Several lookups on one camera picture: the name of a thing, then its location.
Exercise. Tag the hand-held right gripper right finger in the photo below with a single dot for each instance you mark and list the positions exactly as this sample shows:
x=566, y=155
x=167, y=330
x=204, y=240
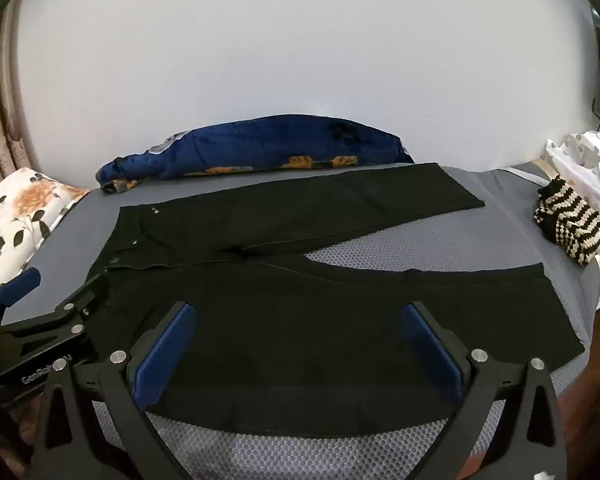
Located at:
x=430, y=352

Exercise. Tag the grey mesh bed mat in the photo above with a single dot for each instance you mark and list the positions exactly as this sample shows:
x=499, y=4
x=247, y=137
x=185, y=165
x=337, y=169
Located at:
x=480, y=240

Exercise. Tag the blue floral blanket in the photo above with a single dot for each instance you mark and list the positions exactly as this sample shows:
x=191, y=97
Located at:
x=260, y=145

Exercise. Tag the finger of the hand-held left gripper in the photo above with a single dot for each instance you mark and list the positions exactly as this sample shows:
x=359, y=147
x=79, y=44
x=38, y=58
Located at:
x=22, y=280
x=67, y=310

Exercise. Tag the white floral pillow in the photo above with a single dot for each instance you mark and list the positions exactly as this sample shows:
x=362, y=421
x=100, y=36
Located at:
x=15, y=220

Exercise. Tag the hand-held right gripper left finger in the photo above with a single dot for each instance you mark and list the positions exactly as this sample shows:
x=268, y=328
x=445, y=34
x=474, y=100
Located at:
x=164, y=352

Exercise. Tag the black cream striped knit cloth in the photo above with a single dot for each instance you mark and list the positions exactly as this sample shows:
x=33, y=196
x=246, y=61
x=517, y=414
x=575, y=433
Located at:
x=570, y=225

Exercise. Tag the black pants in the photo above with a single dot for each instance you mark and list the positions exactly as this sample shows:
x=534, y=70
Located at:
x=305, y=320

